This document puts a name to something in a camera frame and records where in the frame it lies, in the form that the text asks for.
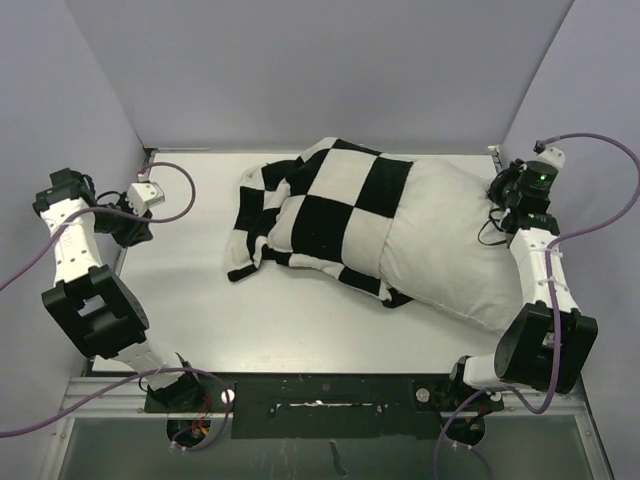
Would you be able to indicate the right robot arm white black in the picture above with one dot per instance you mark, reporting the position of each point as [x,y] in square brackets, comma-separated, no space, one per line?
[549,340]

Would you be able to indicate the black white checkered pillowcase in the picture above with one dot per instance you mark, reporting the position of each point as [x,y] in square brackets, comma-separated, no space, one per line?
[330,209]

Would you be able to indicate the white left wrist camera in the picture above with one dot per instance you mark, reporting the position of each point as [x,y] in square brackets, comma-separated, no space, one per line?
[143,194]

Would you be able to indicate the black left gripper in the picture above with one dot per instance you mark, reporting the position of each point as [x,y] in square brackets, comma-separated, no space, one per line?
[137,232]

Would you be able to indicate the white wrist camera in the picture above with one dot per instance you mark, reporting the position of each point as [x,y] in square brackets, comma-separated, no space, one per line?
[143,194]
[550,152]

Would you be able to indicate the aluminium frame rail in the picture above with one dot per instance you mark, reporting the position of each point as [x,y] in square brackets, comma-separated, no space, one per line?
[283,323]

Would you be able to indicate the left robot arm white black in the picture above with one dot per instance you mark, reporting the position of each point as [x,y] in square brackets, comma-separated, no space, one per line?
[95,309]

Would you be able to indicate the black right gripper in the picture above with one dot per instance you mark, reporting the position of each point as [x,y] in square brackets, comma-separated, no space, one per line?
[512,171]

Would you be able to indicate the white pillow insert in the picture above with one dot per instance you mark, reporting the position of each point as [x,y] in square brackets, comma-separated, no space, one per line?
[432,253]

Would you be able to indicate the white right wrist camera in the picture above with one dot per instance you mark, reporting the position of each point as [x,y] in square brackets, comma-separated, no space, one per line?
[550,152]

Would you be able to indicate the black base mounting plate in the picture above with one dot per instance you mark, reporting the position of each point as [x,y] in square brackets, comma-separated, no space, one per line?
[348,406]

